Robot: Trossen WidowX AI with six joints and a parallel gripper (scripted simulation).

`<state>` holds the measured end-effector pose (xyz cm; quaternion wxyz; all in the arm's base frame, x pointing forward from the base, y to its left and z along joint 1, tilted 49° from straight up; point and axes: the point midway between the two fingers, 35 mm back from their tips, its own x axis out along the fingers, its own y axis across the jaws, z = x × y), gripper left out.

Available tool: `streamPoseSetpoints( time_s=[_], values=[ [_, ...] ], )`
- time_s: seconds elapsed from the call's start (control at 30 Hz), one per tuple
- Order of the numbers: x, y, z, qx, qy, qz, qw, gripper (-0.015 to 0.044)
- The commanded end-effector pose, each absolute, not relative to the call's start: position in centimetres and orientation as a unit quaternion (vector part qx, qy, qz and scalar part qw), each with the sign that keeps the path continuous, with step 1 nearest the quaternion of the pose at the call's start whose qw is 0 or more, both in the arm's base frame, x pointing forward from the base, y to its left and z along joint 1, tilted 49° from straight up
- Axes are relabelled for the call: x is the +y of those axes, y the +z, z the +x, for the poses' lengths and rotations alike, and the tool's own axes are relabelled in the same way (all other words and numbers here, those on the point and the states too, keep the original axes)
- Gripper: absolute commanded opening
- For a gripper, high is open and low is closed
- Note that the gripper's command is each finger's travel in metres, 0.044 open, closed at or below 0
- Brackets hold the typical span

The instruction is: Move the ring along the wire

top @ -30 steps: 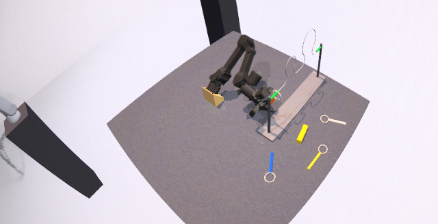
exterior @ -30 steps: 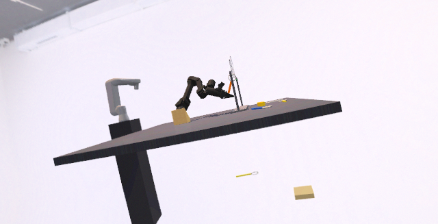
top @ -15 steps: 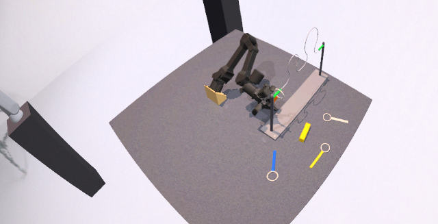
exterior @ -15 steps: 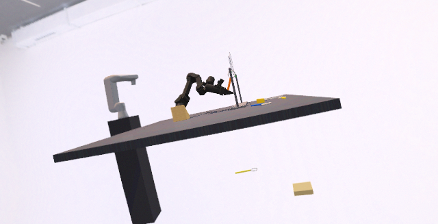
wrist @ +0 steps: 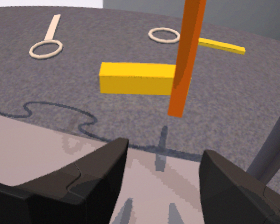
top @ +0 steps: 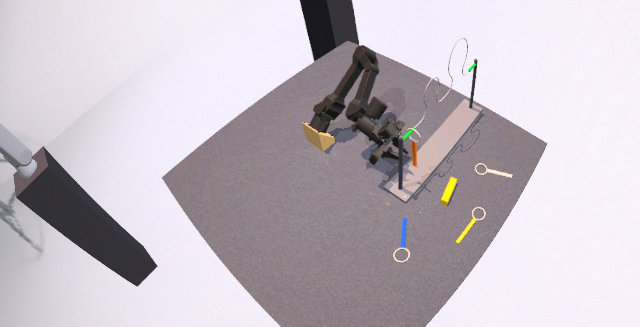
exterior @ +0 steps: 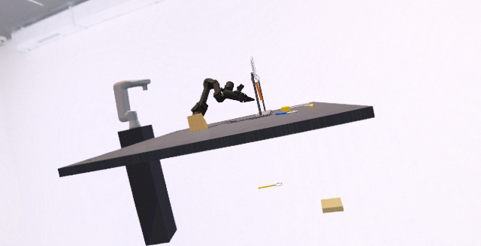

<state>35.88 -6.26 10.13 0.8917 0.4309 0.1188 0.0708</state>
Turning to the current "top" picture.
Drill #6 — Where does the beige loop with straight handle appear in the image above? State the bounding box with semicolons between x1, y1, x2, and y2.
475;163;512;179

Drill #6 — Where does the white loop with blue handle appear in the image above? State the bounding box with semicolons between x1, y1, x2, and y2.
393;218;410;263

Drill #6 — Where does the orange curved bar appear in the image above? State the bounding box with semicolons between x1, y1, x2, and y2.
407;128;421;167

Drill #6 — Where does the yellow handle with white loop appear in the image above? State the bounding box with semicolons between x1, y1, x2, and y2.
455;207;486;244

